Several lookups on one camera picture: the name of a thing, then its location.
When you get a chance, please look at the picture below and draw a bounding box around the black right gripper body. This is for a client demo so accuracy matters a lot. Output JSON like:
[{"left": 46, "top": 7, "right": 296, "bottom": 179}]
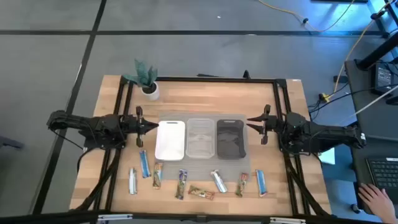
[{"left": 260, "top": 104, "right": 285, "bottom": 146}]

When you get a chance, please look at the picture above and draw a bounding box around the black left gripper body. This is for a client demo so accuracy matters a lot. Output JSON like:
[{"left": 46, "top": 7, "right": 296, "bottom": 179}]
[{"left": 119, "top": 106, "right": 144, "bottom": 148}]

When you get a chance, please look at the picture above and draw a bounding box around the blue granola bar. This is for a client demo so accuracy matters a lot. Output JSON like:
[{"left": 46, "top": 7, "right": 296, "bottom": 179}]
[
  {"left": 139, "top": 149, "right": 152, "bottom": 179},
  {"left": 255, "top": 169, "right": 269, "bottom": 198}
]

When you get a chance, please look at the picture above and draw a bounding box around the white granola bar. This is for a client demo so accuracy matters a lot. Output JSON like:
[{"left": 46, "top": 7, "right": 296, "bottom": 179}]
[
  {"left": 128, "top": 167, "right": 138, "bottom": 196},
  {"left": 210, "top": 169, "right": 228, "bottom": 194}
]

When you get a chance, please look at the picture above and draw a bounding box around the green orange granola bar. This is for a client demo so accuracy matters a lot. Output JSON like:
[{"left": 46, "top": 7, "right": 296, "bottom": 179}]
[
  {"left": 234, "top": 172, "right": 249, "bottom": 198},
  {"left": 152, "top": 162, "right": 164, "bottom": 190}
]

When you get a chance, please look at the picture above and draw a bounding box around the purple green granola bar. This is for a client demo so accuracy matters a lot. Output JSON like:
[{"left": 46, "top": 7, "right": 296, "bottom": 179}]
[{"left": 174, "top": 169, "right": 188, "bottom": 200}]

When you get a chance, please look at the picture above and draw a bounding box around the white plastic bin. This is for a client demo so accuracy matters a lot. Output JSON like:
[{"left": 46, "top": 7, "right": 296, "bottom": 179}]
[{"left": 154, "top": 119, "right": 187, "bottom": 162}]

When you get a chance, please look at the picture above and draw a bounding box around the green plant in white pot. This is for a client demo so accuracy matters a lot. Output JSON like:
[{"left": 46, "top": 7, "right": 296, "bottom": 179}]
[{"left": 122, "top": 58, "right": 160, "bottom": 101}]

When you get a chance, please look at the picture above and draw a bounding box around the dark grey plastic bin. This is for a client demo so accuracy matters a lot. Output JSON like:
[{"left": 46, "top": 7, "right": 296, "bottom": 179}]
[{"left": 216, "top": 119, "right": 248, "bottom": 161}]

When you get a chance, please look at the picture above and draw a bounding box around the clear plastic bin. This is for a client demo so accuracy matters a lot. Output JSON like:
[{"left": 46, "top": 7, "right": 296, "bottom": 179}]
[{"left": 185, "top": 118, "right": 216, "bottom": 159}]

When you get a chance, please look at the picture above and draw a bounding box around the white paper sheet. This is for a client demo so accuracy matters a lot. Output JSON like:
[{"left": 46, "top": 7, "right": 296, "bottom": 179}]
[{"left": 317, "top": 146, "right": 336, "bottom": 166}]

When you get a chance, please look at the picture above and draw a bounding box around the dark grey side desk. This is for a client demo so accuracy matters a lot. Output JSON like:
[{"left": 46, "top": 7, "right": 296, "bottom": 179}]
[{"left": 344, "top": 58, "right": 398, "bottom": 218}]

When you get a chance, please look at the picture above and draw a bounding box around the black crossbar with silver brackets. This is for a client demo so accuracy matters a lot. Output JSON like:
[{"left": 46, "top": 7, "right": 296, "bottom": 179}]
[{"left": 0, "top": 210, "right": 398, "bottom": 224}]

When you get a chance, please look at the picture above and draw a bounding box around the black power supply box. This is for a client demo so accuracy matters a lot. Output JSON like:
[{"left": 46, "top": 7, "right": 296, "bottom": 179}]
[{"left": 371, "top": 62, "right": 396, "bottom": 96}]

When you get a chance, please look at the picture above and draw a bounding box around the black laptop keyboard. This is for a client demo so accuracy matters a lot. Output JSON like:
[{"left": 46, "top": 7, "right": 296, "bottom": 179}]
[{"left": 366, "top": 157, "right": 398, "bottom": 200}]

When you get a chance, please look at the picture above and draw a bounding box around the dark grey chair base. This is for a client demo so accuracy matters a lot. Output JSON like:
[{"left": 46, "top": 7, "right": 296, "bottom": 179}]
[{"left": 0, "top": 135, "right": 24, "bottom": 150}]

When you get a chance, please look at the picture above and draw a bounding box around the black stand leg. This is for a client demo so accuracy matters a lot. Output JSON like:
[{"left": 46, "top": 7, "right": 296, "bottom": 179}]
[{"left": 356, "top": 30, "right": 398, "bottom": 71}]

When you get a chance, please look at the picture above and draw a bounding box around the person's hand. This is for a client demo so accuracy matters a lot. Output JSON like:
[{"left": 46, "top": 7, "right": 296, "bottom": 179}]
[{"left": 357, "top": 182, "right": 397, "bottom": 224}]

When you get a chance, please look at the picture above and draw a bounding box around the black aluminium table frame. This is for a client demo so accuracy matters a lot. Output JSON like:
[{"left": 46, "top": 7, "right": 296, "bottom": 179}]
[{"left": 71, "top": 70, "right": 332, "bottom": 218}]

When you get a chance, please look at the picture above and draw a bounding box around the black power cable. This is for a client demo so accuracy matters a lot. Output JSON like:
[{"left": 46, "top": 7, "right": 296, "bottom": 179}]
[{"left": 307, "top": 88, "right": 374, "bottom": 114}]

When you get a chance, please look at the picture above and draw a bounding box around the white cable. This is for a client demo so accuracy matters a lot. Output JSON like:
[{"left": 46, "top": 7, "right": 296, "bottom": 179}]
[{"left": 337, "top": 92, "right": 398, "bottom": 126}]

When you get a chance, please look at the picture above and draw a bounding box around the yellow floor cable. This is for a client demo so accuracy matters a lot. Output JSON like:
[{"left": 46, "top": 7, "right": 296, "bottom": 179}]
[{"left": 257, "top": 0, "right": 356, "bottom": 33}]

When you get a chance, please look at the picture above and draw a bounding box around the yellow hanging cable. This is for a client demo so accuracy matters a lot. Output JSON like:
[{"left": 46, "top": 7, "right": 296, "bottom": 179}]
[{"left": 333, "top": 0, "right": 396, "bottom": 93}]

